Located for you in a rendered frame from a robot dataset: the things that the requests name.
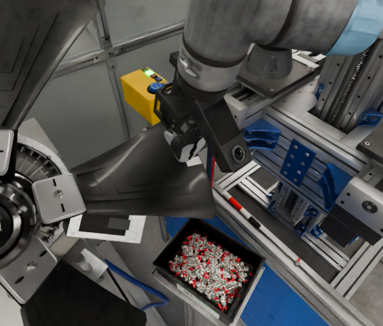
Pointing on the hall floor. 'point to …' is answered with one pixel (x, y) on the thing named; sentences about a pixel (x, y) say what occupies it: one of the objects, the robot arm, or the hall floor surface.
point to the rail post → (163, 229)
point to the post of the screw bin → (189, 315)
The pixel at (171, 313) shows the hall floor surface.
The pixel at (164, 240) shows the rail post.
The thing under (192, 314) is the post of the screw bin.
